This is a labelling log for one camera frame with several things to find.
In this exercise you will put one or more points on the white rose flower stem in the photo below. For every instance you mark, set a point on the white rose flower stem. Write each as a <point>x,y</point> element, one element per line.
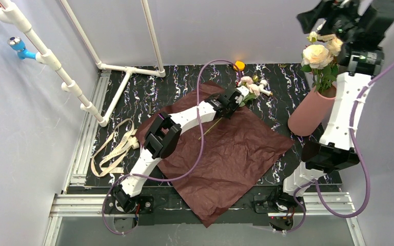
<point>332,43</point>

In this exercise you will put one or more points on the small dark spring screw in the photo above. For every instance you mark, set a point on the small dark spring screw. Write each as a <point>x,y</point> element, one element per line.
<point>151,108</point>

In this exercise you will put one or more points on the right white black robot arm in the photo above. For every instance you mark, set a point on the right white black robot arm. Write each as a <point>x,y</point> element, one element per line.
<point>363,58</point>

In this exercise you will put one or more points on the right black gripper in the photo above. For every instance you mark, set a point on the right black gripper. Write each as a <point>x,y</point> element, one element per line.
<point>315,16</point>

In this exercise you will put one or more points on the small pink rose stem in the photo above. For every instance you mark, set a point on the small pink rose stem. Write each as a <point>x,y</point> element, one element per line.
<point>206,110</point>

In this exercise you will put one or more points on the white pvc pipe frame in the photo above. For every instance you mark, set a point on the white pvc pipe frame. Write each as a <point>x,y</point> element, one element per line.
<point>66,64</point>

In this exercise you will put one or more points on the white pipe tee fitting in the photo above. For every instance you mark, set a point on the white pipe tee fitting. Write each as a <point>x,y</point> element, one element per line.
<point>262,87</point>

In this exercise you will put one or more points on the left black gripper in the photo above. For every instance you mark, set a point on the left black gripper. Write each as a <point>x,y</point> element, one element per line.
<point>233,100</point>

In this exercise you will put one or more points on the peach pink rose stem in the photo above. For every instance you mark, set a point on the peach pink rose stem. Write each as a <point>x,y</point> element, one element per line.
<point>317,59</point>

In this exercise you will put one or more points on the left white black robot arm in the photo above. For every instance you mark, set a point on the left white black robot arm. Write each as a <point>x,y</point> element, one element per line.
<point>163,135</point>

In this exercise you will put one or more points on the pink cylindrical vase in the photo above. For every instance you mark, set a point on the pink cylindrical vase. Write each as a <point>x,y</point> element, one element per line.
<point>311,111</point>

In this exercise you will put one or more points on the blue pipe fitting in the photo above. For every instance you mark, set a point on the blue pipe fitting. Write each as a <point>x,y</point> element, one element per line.
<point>18,45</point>

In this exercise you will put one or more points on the small orange yellow cap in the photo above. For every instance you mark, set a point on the small orange yellow cap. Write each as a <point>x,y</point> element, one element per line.
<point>239,65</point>

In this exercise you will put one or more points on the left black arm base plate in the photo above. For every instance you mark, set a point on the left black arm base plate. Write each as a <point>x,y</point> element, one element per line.
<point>135,205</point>

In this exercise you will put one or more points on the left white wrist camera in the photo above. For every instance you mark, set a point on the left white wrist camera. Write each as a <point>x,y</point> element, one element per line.
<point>245,95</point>

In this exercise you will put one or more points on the aluminium rail frame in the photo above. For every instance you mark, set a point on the aluminium rail frame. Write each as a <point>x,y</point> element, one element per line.
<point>77,220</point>

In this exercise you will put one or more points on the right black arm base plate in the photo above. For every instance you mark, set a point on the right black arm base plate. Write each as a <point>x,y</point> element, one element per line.
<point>271,205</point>

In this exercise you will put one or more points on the cream ribbon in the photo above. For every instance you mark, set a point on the cream ribbon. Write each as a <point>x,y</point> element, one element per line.
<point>111,161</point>

